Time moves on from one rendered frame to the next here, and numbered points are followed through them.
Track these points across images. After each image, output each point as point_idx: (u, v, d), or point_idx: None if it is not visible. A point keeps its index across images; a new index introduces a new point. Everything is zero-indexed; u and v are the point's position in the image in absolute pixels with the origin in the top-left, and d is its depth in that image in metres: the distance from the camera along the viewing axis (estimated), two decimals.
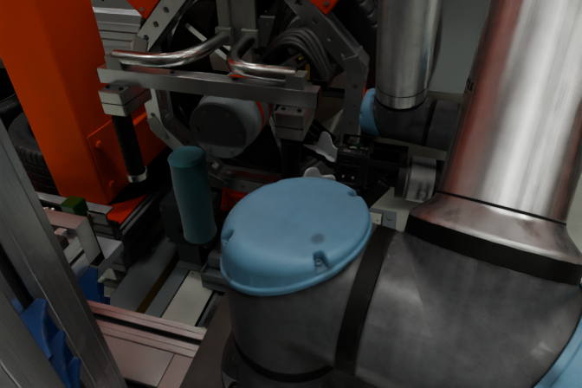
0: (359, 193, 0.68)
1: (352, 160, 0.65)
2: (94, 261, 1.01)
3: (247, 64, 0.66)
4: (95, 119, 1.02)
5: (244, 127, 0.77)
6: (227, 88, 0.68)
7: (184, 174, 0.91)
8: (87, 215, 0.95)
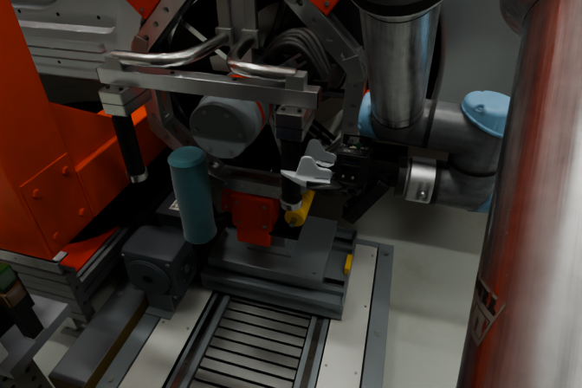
0: (359, 193, 0.68)
1: (352, 160, 0.65)
2: (29, 334, 0.84)
3: (247, 64, 0.66)
4: (31, 164, 0.85)
5: (244, 127, 0.77)
6: (227, 88, 0.68)
7: (184, 174, 0.91)
8: (15, 283, 0.78)
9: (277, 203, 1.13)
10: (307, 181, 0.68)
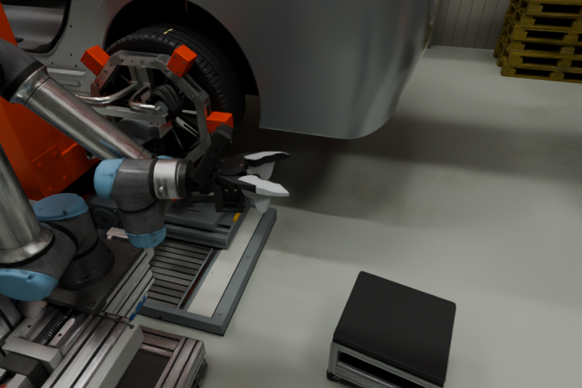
0: (217, 171, 0.70)
1: (230, 202, 0.73)
2: None
3: (135, 103, 1.47)
4: (37, 150, 1.66)
5: (142, 132, 1.58)
6: (127, 113, 1.49)
7: None
8: None
9: None
10: (255, 193, 0.67)
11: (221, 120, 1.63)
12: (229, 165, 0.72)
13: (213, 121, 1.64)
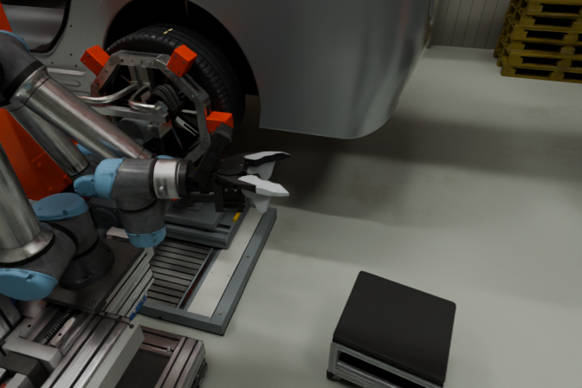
0: (217, 171, 0.70)
1: (230, 202, 0.73)
2: None
3: (135, 103, 1.47)
4: (37, 150, 1.66)
5: (142, 131, 1.58)
6: (127, 113, 1.49)
7: None
8: None
9: None
10: (255, 193, 0.67)
11: (221, 120, 1.63)
12: (229, 165, 0.72)
13: (213, 121, 1.64)
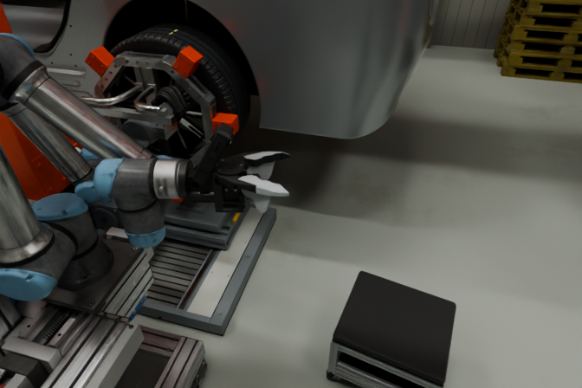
0: (217, 171, 0.70)
1: (230, 202, 0.73)
2: None
3: (140, 105, 1.45)
4: (37, 150, 1.66)
5: (147, 132, 1.57)
6: (132, 115, 1.48)
7: None
8: None
9: None
10: (255, 193, 0.67)
11: (227, 122, 1.61)
12: (229, 165, 0.72)
13: (219, 123, 1.62)
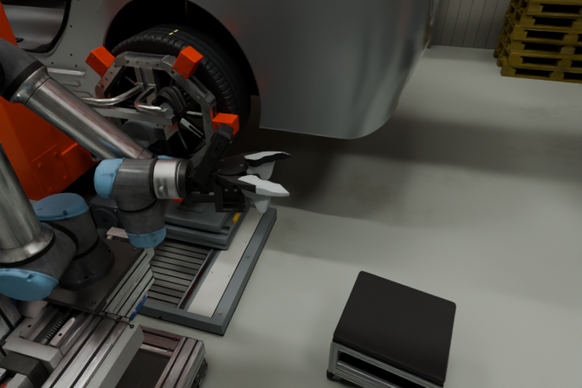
0: (217, 171, 0.70)
1: (230, 202, 0.73)
2: None
3: (140, 105, 1.45)
4: (37, 150, 1.66)
5: (147, 133, 1.57)
6: (133, 115, 1.48)
7: None
8: None
9: None
10: (255, 193, 0.67)
11: (227, 122, 1.61)
12: (229, 165, 0.72)
13: (219, 123, 1.63)
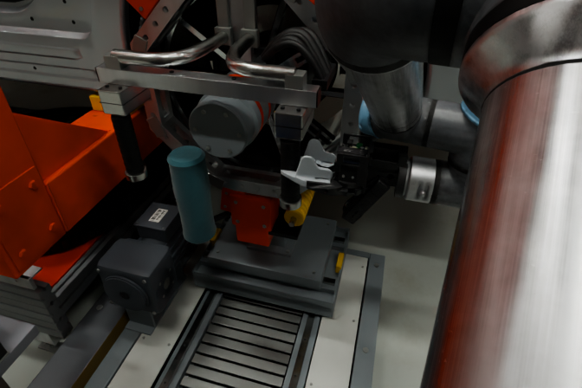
0: (359, 192, 0.68)
1: (352, 160, 0.65)
2: None
3: (246, 63, 0.66)
4: None
5: (243, 126, 0.77)
6: (226, 87, 0.68)
7: (183, 174, 0.91)
8: None
9: (277, 203, 1.12)
10: (307, 181, 0.68)
11: None
12: None
13: None
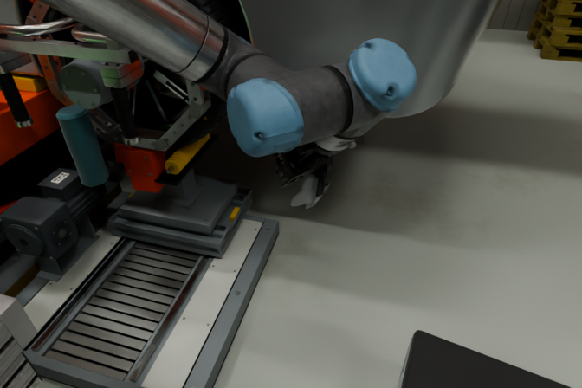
0: (331, 154, 0.61)
1: None
2: None
3: (80, 31, 0.91)
4: None
5: (97, 83, 1.02)
6: (70, 50, 0.93)
7: (67, 125, 1.17)
8: None
9: (162, 157, 1.38)
10: (316, 197, 0.66)
11: None
12: None
13: None
